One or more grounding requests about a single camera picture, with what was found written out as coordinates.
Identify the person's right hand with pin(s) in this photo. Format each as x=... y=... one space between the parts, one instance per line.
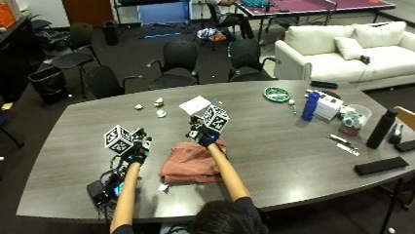
x=203 y=136

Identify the person's left hand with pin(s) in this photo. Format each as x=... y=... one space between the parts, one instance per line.
x=137 y=152

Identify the white marker cube on right glove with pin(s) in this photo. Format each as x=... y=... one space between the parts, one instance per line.
x=215 y=117

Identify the white marker cube on glove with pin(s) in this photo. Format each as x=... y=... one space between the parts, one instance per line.
x=117 y=139
x=215 y=117

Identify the white marker cube on left glove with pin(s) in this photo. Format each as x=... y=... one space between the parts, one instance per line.
x=117 y=139

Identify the white paper sheet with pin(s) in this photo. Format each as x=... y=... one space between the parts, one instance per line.
x=194 y=104

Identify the small white crumpled scrap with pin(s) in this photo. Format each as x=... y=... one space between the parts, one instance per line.
x=161 y=113
x=138 y=106

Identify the small white and tan object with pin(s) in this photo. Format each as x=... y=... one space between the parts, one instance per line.
x=158 y=102

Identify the folded salmon pink cloth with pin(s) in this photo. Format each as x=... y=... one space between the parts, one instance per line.
x=190 y=164

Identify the small white tag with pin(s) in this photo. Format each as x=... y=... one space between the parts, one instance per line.
x=163 y=187

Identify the black office chair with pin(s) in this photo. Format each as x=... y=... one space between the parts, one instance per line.
x=105 y=81
x=178 y=61
x=247 y=58
x=79 y=48

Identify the black electronics box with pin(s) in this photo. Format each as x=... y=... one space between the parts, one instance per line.
x=97 y=192

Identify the green pen with white tip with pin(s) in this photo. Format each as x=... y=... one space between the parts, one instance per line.
x=292 y=106

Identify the blue water bottle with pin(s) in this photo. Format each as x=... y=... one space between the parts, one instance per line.
x=310 y=106

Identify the black square waste bin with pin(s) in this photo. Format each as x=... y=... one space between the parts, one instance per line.
x=49 y=85

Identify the pile of colourful clothes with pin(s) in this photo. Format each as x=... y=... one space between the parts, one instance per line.
x=210 y=34

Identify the person's dark shirt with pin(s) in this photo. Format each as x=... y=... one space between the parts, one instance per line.
x=254 y=214

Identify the white cardboard box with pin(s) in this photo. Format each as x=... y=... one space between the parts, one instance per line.
x=328 y=106

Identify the flat black remote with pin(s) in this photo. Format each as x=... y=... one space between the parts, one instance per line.
x=323 y=85

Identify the black round waste bin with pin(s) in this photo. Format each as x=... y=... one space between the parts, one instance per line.
x=111 y=32

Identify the black and white marker pen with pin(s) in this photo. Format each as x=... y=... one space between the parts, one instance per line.
x=339 y=139

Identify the blue panel on stand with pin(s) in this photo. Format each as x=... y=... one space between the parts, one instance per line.
x=163 y=13

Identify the white ruler strip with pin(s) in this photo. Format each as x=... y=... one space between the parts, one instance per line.
x=347 y=149

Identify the clear plastic container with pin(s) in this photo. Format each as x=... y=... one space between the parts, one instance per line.
x=355 y=119

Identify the white sofa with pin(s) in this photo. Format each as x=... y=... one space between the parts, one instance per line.
x=340 y=65

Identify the black cabinet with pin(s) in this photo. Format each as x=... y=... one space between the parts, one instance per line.
x=17 y=55

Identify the brown wooden door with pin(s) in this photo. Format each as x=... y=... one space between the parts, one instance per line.
x=86 y=11

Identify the small white pillow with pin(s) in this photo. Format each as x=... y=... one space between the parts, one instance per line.
x=348 y=47

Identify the black water bottle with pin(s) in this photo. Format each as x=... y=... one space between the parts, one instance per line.
x=380 y=129

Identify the black controller on sofa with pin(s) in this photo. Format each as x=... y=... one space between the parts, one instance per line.
x=364 y=59

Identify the purple table tennis table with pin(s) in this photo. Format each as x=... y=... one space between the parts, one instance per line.
x=302 y=6

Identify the long black case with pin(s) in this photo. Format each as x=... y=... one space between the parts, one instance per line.
x=380 y=166

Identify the black stapler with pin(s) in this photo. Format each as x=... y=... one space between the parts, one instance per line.
x=395 y=134

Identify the light wooden chair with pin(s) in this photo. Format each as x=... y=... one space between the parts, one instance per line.
x=405 y=117

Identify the small black pouch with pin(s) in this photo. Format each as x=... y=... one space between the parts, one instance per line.
x=404 y=146

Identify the orange box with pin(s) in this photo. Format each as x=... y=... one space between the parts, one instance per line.
x=5 y=14

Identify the large white back cushion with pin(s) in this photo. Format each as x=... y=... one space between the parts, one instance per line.
x=379 y=34

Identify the black chair with metal legs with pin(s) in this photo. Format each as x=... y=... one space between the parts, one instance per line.
x=399 y=195

